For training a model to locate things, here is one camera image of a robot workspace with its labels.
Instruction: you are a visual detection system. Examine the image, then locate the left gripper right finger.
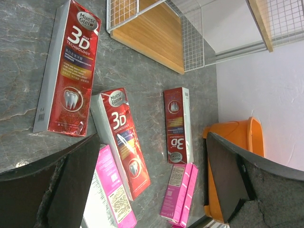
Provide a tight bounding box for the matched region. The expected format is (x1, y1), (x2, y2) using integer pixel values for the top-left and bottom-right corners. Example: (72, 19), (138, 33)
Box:
(206, 133), (304, 228)

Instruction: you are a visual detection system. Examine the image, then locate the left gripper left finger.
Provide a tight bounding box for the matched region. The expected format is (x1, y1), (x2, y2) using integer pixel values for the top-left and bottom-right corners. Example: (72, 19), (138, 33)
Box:
(0, 134), (100, 228)

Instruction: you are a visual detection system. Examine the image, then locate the red toothpaste box silver side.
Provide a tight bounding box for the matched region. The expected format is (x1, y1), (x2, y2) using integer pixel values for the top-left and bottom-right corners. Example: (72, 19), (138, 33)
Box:
(163, 87), (194, 164)

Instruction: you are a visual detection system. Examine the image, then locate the red 3d toothpaste box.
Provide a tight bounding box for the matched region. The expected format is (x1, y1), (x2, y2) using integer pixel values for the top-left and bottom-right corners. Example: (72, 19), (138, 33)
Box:
(90, 87), (151, 201)
(33, 0), (101, 136)

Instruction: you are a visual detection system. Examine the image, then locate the silver toothpaste box right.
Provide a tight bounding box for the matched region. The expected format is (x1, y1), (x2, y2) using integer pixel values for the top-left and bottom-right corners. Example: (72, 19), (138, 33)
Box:
(80, 171), (116, 228)

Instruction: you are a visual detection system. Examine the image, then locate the orange plastic basket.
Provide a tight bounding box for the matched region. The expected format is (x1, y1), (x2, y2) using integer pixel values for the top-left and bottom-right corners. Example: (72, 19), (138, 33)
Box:
(203, 117), (264, 224)

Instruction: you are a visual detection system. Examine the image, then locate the pink toothpaste box right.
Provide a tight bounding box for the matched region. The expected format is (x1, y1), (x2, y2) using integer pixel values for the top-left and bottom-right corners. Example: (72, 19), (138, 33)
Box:
(180, 165), (199, 228)

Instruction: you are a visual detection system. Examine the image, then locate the pink toothpaste box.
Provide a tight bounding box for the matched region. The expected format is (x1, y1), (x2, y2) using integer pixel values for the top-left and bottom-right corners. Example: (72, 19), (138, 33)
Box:
(180, 165), (199, 228)
(95, 145), (137, 228)
(160, 163), (193, 224)

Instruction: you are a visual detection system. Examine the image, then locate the pink toothpaste box left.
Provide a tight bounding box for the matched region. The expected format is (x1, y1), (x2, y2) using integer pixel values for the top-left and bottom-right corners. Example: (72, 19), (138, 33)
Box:
(95, 145), (137, 228)

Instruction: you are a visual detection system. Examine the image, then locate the pink toothpaste box centre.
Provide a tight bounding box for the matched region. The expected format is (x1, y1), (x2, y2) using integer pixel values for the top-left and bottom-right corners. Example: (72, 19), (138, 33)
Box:
(160, 163), (193, 224)

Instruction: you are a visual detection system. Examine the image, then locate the white wire wooden shelf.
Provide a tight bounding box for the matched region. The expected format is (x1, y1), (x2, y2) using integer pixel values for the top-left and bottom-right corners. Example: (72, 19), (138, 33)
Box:
(106, 0), (304, 74)

